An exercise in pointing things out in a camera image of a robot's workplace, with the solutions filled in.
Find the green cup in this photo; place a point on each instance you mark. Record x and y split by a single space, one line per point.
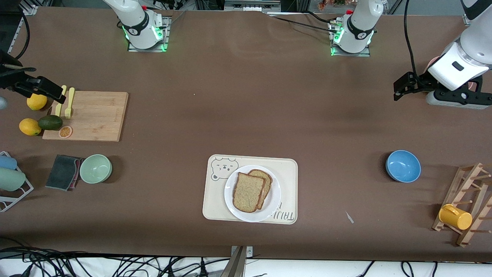
11 179

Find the small white scrap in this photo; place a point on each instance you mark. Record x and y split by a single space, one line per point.
349 218

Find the yellow plastic knife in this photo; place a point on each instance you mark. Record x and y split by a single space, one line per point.
58 110

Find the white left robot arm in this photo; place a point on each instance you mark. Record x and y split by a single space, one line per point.
359 27

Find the green bowl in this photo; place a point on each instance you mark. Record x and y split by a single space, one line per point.
95 169

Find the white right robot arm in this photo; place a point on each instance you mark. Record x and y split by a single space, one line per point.
134 23

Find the aluminium profile beam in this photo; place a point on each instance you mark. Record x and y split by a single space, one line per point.
238 263

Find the yellow mug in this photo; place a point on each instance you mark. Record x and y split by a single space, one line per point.
455 217

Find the blue bowl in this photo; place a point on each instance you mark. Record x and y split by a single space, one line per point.
403 166

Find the green avocado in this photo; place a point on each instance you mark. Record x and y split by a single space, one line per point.
50 122

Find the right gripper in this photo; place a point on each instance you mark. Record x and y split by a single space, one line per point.
9 77

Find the wooden mug rack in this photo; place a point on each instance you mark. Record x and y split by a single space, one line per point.
474 169

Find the wooden cutting board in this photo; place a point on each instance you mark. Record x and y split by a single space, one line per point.
96 115

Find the yellow plastic fork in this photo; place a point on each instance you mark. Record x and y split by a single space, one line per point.
70 98

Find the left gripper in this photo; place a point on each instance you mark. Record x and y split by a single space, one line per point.
421 82

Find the white round plate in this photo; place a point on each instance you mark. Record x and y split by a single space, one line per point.
246 217

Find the pink bowl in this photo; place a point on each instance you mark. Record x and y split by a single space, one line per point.
433 63

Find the cream bear print tray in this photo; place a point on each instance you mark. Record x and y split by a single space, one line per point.
286 173

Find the grey folded cloth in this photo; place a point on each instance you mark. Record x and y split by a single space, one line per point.
61 173

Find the yellow lemon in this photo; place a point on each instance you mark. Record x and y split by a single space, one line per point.
36 103
29 127

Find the plain bread slice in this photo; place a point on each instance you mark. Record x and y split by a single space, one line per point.
248 192

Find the orange slice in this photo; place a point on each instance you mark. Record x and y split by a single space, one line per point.
65 132

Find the blue cup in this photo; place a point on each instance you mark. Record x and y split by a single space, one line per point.
7 162

